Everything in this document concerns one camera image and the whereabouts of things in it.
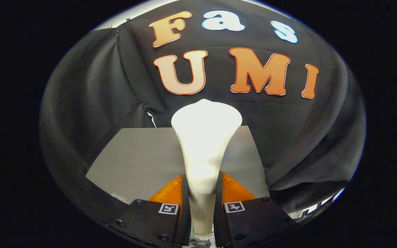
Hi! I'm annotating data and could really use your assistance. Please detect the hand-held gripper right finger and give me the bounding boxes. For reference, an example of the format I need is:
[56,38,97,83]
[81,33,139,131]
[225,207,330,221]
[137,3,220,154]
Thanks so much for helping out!
[213,171,297,248]

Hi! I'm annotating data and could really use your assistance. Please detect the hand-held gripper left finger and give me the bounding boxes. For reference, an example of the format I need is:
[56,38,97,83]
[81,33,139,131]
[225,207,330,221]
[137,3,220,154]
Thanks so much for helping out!
[107,173,192,248]

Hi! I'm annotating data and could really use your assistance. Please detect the white garment steamer head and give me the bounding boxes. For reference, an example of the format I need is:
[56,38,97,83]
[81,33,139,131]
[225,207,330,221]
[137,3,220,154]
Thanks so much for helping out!
[171,99,243,241]

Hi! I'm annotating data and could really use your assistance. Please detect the grey drawer cabinet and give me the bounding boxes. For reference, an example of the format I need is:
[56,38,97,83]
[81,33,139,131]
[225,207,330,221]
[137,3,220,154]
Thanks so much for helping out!
[85,126,270,204]

